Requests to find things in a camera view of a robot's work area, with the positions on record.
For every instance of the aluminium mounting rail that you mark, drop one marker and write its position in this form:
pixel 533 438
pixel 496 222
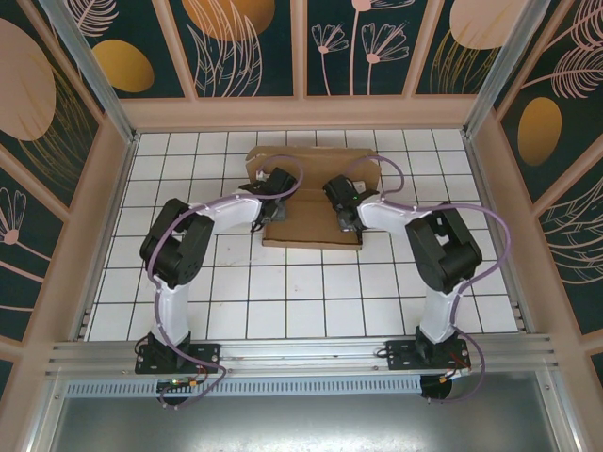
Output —
pixel 306 350

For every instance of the brown cardboard box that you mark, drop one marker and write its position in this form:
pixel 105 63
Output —
pixel 311 230

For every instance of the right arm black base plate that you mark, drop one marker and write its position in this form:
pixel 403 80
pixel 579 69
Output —
pixel 400 355

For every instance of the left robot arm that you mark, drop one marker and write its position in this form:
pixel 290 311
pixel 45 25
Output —
pixel 172 311

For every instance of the aluminium side rail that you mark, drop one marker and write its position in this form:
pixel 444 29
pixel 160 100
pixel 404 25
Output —
pixel 520 320
pixel 118 202

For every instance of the grey metal sheet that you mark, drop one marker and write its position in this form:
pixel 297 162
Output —
pixel 306 424

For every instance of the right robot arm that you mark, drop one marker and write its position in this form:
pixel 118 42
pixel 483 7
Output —
pixel 438 311

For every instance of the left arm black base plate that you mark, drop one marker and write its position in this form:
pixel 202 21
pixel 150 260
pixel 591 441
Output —
pixel 207 355

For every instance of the aluminium frame post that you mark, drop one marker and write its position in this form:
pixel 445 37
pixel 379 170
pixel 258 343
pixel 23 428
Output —
pixel 101 85
pixel 498 70

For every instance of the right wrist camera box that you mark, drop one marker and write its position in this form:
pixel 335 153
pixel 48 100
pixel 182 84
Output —
pixel 366 189

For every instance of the small green circuit board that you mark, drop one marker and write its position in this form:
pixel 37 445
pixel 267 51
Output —
pixel 179 383

